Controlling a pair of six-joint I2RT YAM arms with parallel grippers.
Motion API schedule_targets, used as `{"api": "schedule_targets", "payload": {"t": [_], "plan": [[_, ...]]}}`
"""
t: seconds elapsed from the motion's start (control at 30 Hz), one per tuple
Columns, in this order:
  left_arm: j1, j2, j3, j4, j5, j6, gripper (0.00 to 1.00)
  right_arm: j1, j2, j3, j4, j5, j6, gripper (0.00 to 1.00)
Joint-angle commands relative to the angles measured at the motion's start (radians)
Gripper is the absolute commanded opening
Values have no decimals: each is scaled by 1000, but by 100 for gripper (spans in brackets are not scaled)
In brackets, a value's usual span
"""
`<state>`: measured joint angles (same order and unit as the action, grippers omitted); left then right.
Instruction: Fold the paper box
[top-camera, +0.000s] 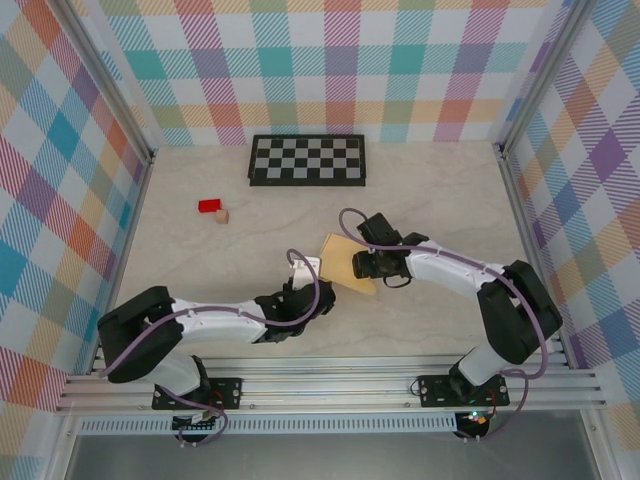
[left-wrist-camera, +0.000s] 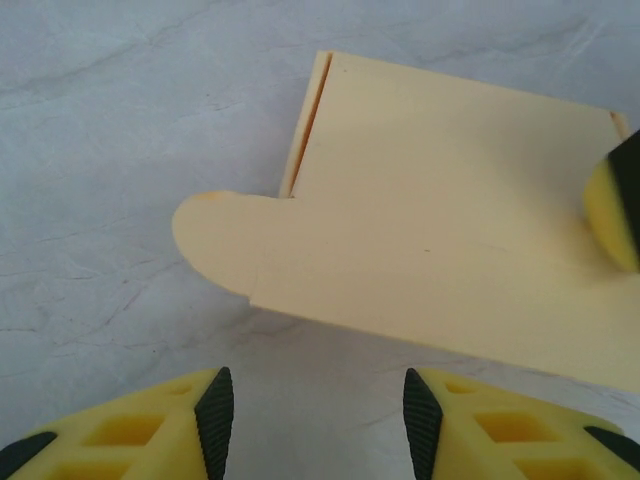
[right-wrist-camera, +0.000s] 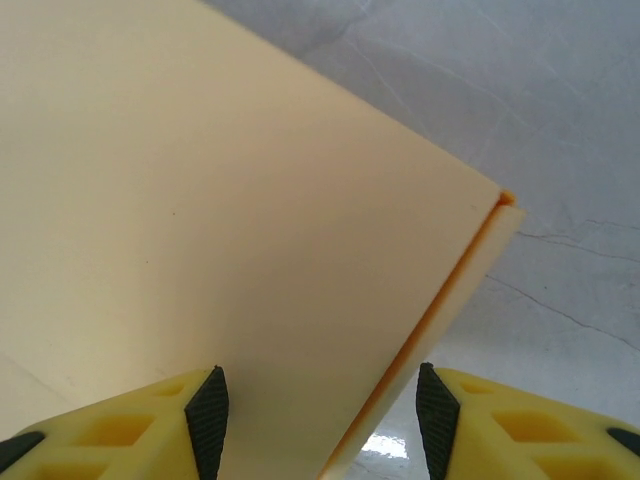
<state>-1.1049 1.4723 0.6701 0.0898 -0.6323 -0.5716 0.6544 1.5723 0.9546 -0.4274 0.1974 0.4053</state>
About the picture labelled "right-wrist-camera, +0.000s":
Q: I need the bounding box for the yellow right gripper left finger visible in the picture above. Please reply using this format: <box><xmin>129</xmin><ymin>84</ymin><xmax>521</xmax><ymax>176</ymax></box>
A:
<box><xmin>0</xmin><ymin>365</ymin><xmax>230</xmax><ymax>480</ymax></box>

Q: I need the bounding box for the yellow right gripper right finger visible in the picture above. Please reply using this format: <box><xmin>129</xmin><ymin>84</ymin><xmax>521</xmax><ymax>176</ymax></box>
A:
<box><xmin>417</xmin><ymin>362</ymin><xmax>640</xmax><ymax>480</ymax></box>

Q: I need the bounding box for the yellow paper box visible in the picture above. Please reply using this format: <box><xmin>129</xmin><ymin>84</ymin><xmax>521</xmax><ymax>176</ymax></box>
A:
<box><xmin>0</xmin><ymin>0</ymin><xmax>526</xmax><ymax>480</ymax></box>

